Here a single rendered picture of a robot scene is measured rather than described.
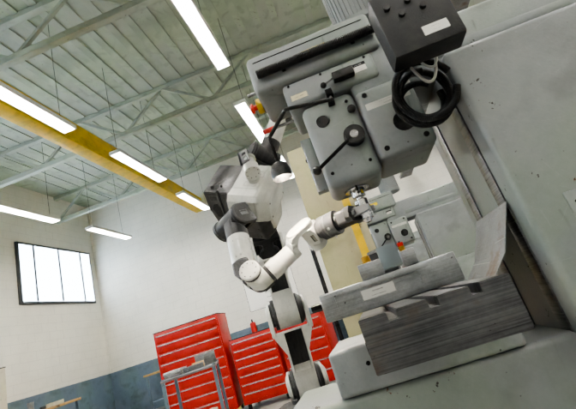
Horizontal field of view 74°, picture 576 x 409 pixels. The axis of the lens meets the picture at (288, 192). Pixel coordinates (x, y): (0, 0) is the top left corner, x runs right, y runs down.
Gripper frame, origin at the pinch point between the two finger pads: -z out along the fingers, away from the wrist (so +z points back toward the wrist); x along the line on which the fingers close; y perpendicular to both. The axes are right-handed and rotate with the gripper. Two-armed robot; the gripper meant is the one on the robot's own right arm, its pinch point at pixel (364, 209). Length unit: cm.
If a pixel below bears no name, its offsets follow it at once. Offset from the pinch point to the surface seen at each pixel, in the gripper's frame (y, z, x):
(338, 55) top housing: -53, -14, -8
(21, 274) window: -246, 945, 257
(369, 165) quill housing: -11.2, -9.4, -6.6
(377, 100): -31.2, -19.4, -4.1
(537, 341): 50, -32, -2
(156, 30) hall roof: -490, 340, 255
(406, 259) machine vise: 21.7, -16.3, -26.7
